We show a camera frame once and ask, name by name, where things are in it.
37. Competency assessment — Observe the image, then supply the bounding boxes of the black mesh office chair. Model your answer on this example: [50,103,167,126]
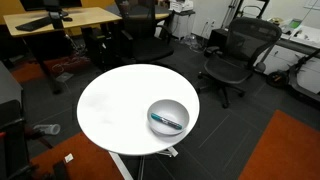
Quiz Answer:
[198,17,282,108]

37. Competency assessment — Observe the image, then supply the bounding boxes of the black chair at left edge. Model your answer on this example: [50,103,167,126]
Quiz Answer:
[0,100,71,180]

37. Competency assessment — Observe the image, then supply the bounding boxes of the clear plastic cup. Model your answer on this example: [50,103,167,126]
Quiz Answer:
[33,124,61,135]

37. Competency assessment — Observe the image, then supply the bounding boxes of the black electric scooter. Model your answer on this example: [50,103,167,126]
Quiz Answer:
[266,49,320,103]

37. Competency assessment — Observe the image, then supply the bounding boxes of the wooden desk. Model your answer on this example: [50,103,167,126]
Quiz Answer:
[3,6,123,95]

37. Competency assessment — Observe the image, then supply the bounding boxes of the white paper tag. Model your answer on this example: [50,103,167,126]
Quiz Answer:
[64,153,73,163]

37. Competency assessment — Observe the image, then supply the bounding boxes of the round white table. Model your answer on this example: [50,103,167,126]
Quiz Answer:
[77,64,200,180]

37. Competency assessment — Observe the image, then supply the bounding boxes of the white bowl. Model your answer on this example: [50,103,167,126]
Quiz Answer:
[147,99,189,136]

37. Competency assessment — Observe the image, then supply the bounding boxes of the black monitor with stand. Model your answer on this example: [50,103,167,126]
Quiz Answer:
[20,0,82,23]

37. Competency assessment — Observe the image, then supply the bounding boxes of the black keyboard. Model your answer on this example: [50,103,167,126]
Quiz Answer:
[16,17,51,32]

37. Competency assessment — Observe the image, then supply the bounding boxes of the teal marker pen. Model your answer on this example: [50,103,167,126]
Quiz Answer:
[151,113,183,130]

